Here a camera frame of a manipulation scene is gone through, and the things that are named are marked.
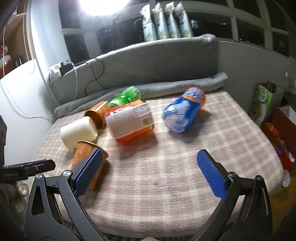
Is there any white green pouch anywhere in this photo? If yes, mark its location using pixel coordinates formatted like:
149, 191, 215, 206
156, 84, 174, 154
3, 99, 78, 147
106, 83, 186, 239
152, 3, 170, 40
165, 1, 181, 39
175, 1, 194, 38
140, 4, 158, 42

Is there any black cable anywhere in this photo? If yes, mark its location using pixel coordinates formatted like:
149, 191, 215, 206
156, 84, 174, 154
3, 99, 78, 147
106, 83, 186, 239
84, 58, 106, 96

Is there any grey sofa back cushion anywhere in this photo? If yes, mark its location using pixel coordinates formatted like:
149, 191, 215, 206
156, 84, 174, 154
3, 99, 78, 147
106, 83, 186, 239
48, 34, 219, 105

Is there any white cable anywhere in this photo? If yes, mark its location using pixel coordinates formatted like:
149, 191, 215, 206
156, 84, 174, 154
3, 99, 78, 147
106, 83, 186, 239
0, 67, 79, 119

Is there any gloved left hand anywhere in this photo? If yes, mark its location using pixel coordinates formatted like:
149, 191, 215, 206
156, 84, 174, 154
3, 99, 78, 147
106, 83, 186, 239
1, 181, 30, 216

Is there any blue orange soda bottle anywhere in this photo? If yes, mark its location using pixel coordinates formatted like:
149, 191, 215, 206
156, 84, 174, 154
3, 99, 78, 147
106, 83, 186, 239
162, 87, 206, 133

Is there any white power strip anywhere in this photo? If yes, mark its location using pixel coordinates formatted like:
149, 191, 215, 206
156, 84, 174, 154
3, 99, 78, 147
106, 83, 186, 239
49, 61, 75, 77

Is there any green tissue pack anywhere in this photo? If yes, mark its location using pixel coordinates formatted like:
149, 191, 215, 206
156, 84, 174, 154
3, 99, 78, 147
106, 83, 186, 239
250, 82, 273, 126

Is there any orange snack bag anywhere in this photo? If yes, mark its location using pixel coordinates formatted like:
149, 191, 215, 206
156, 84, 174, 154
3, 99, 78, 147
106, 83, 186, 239
104, 99, 154, 143

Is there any grey rolled blanket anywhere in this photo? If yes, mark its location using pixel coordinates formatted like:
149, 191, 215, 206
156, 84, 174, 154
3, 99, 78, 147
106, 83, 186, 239
54, 72, 228, 118

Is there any green drink bottle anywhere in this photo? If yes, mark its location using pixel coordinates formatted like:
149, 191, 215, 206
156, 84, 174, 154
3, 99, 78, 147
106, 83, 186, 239
108, 86, 142, 109

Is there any orange floral paper cup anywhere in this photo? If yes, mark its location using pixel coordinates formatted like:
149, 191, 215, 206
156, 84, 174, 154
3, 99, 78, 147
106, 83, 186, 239
71, 141, 108, 190

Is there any red gift box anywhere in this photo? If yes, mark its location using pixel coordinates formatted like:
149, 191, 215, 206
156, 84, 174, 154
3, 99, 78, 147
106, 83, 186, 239
261, 105, 295, 170

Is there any cream plastic cup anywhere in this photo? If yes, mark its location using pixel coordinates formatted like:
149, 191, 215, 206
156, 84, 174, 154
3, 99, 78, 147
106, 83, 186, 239
60, 116, 98, 150

